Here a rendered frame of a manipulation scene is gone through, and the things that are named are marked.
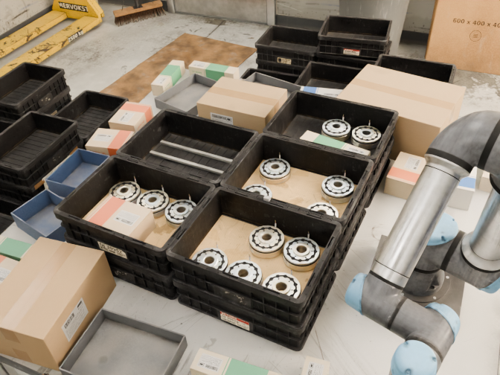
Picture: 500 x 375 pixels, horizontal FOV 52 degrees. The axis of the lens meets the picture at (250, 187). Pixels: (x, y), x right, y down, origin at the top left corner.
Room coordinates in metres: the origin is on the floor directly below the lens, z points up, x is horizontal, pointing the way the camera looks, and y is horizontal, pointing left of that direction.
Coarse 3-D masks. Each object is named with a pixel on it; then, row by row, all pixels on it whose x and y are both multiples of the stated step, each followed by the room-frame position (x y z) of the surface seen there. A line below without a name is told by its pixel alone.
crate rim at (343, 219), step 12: (252, 144) 1.37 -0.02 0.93; (300, 144) 1.35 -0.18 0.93; (348, 156) 1.27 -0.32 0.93; (372, 168) 1.22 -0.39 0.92; (360, 180) 1.16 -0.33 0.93; (252, 192) 1.14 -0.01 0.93; (360, 192) 1.12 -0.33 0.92; (288, 204) 1.07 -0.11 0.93; (348, 204) 1.06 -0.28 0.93; (324, 216) 1.02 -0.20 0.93; (348, 216) 1.02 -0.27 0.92
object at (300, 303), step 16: (240, 192) 1.14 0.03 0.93; (288, 208) 1.06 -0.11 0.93; (192, 224) 1.02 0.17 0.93; (336, 224) 0.98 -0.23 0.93; (176, 240) 0.96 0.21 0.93; (336, 240) 0.94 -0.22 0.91; (176, 256) 0.91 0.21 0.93; (208, 272) 0.85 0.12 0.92; (224, 272) 0.84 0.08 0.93; (320, 272) 0.83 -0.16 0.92; (240, 288) 0.81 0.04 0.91; (256, 288) 0.78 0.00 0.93; (304, 288) 0.77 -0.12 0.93; (288, 304) 0.74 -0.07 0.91; (304, 304) 0.74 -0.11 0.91
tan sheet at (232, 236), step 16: (224, 224) 1.11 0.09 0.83; (240, 224) 1.11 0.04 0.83; (208, 240) 1.05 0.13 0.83; (224, 240) 1.04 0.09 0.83; (240, 240) 1.04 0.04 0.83; (288, 240) 1.02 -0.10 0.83; (192, 256) 0.99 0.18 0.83; (240, 256) 0.98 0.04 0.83; (256, 256) 0.97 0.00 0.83; (320, 256) 0.96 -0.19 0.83; (272, 272) 0.91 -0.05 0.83; (288, 272) 0.91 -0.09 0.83; (304, 272) 0.90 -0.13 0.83
